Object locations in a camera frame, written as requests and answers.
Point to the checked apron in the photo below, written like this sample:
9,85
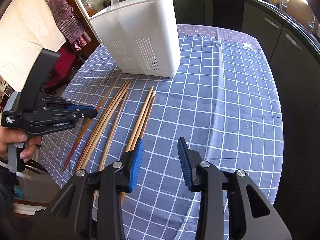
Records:
66,15

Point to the red upholstered chair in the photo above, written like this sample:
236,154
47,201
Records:
65,63

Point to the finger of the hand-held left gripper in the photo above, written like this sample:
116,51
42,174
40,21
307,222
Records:
82,112

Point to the dark wooden chair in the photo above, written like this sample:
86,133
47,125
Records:
37,166

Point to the white plastic utensil holder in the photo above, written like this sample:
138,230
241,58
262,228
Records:
140,30

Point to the chrome faucet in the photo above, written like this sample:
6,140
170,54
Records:
311,25

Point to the white sheet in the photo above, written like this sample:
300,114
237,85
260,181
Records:
27,30

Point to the grey checked tablecloth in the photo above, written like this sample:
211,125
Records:
212,105

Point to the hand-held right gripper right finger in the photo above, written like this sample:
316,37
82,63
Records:
183,166

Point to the red-tipped wooden chopstick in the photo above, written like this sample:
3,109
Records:
85,132

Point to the dark kitchen cabinet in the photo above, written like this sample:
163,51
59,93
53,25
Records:
295,105
190,5

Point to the small blue stool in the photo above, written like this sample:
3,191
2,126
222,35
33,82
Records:
18,192

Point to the person's left hand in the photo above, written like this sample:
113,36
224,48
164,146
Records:
5,140

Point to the row of wooden chopsticks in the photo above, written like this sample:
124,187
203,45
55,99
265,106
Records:
142,120

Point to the purple patterned table cover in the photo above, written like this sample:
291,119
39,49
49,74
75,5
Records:
200,31

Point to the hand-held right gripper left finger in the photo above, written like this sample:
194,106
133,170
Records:
136,166

